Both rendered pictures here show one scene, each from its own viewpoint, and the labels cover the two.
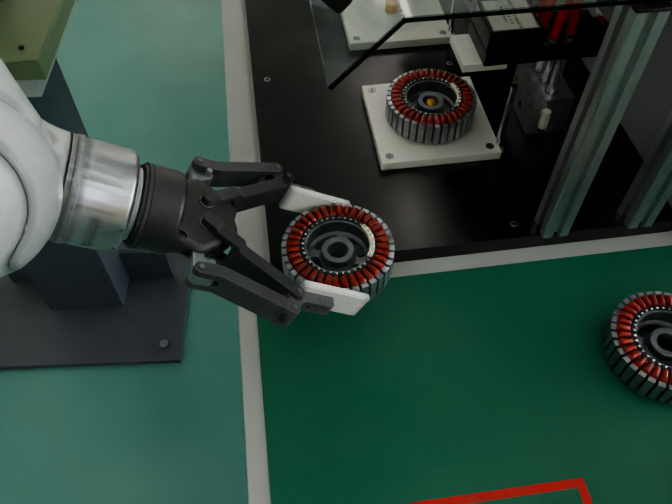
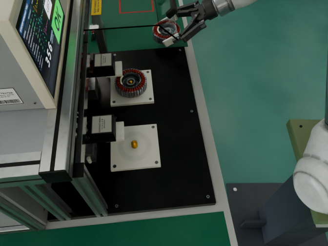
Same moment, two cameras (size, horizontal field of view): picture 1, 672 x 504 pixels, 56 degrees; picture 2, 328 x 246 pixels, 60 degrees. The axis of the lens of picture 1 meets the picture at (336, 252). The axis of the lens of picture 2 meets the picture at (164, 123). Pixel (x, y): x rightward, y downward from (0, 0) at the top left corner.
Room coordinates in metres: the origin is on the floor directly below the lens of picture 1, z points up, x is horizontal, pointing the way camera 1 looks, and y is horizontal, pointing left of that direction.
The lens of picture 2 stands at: (1.29, 0.02, 1.57)
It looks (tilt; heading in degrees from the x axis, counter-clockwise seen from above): 57 degrees down; 182
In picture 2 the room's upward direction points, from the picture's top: straight up
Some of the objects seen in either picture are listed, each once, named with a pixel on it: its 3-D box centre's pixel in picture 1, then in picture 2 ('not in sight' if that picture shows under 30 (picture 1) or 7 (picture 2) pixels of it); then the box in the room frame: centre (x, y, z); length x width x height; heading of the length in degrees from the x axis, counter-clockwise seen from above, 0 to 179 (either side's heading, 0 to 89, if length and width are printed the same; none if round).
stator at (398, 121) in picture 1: (430, 105); (131, 82); (0.63, -0.12, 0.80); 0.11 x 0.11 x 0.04
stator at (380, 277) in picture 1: (337, 254); (166, 32); (0.39, 0.00, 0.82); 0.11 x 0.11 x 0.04
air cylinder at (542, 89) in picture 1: (539, 97); (89, 86); (0.65, -0.26, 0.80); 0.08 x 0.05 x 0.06; 8
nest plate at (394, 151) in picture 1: (428, 120); (131, 87); (0.63, -0.12, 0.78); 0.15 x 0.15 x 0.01; 8
